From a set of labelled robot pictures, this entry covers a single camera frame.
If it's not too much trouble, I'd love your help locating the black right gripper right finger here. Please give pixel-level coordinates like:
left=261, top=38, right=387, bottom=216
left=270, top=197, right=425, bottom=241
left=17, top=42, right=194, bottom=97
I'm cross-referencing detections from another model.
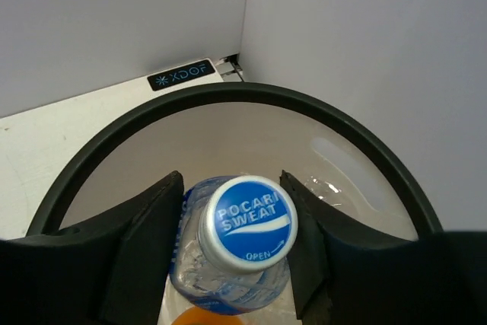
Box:
left=280, top=172, right=486, bottom=324

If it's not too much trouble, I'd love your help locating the blue label Pocari bottle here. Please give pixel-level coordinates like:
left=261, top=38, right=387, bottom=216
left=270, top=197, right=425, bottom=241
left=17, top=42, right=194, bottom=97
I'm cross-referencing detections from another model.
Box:
left=169, top=175, right=298, bottom=315

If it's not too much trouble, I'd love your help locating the aluminium table frame rail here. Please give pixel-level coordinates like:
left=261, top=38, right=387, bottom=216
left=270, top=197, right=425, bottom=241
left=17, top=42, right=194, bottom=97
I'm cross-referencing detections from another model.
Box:
left=215, top=54, right=244, bottom=82

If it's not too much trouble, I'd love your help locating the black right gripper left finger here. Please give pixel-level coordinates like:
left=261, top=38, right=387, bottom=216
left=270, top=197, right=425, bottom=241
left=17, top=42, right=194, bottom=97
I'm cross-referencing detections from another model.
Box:
left=1, top=171, right=183, bottom=324

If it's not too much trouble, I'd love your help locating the orange juice bottle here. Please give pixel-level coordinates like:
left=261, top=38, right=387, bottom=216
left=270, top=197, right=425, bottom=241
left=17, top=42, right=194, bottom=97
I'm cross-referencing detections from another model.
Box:
left=172, top=307, right=244, bottom=325

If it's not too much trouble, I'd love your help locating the black XDOF table label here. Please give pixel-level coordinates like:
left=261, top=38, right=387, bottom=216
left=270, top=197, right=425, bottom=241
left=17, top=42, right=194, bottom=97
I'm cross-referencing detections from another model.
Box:
left=147, top=59, right=216, bottom=91

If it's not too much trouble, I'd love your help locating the white bin with black rim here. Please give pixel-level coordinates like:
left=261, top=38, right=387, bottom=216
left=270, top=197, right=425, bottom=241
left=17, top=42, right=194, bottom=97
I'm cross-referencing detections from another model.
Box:
left=24, top=81, right=446, bottom=325

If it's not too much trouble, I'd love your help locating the clear bottle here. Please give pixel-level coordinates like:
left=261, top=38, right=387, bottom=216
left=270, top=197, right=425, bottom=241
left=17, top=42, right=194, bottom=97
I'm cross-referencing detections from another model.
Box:
left=304, top=177, right=353, bottom=209

